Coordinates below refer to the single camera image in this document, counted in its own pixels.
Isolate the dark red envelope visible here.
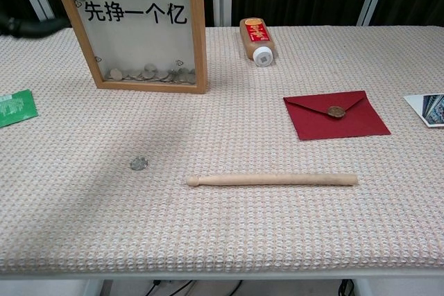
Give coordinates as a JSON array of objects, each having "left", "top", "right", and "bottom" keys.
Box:
[{"left": 282, "top": 90, "right": 392, "bottom": 142}]

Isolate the green card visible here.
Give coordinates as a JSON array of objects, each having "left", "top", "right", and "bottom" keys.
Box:
[{"left": 0, "top": 89, "right": 38, "bottom": 128}]

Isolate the photo postcard with white border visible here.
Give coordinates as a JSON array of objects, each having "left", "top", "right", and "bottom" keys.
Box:
[{"left": 403, "top": 93, "right": 444, "bottom": 128}]

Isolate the wooden frame money box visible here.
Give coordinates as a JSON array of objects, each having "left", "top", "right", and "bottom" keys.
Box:
[{"left": 48, "top": 0, "right": 208, "bottom": 95}]

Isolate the pile of silver coins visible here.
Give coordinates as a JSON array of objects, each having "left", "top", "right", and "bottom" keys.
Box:
[{"left": 105, "top": 63, "right": 197, "bottom": 85}]

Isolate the silver coin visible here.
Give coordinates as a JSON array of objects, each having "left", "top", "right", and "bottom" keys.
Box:
[{"left": 130, "top": 156, "right": 150, "bottom": 171}]

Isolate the black cable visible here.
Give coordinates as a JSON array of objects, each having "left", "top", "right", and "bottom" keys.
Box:
[
  {"left": 144, "top": 279, "right": 244, "bottom": 296},
  {"left": 338, "top": 278, "right": 355, "bottom": 296}
]

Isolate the beige woven tablecloth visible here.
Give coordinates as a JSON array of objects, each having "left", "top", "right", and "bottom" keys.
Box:
[{"left": 0, "top": 25, "right": 444, "bottom": 275}]

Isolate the wooden drumstick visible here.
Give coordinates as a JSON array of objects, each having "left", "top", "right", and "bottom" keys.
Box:
[{"left": 185, "top": 173, "right": 359, "bottom": 187}]

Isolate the brown bottle with red label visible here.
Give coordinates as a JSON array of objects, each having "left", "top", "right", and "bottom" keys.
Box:
[{"left": 239, "top": 17, "right": 278, "bottom": 67}]

